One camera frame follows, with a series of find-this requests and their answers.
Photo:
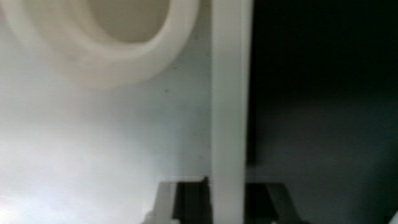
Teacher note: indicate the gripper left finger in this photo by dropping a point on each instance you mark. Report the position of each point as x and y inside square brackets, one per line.
[182, 203]

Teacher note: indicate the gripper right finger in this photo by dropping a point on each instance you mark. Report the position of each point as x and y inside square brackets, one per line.
[269, 205]

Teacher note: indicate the white square table top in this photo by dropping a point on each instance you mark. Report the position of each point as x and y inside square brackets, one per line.
[124, 106]

